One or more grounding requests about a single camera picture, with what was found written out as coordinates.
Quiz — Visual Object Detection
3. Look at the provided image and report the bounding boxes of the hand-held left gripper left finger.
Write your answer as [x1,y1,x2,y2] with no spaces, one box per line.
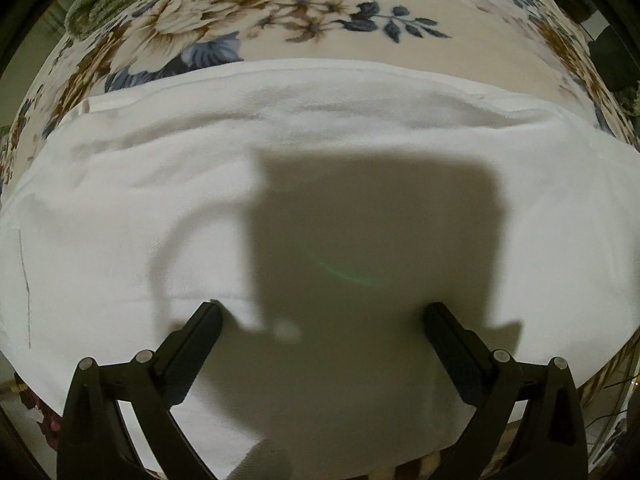
[56,300,224,480]

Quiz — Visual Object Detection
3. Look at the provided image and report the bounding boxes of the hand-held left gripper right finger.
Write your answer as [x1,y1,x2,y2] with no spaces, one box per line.
[423,302,589,480]

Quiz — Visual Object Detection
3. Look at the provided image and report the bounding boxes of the white pants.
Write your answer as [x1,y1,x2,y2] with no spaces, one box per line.
[0,58,640,480]

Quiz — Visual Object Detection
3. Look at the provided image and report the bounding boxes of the floral printed blanket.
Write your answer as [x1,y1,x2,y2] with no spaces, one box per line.
[0,0,640,480]

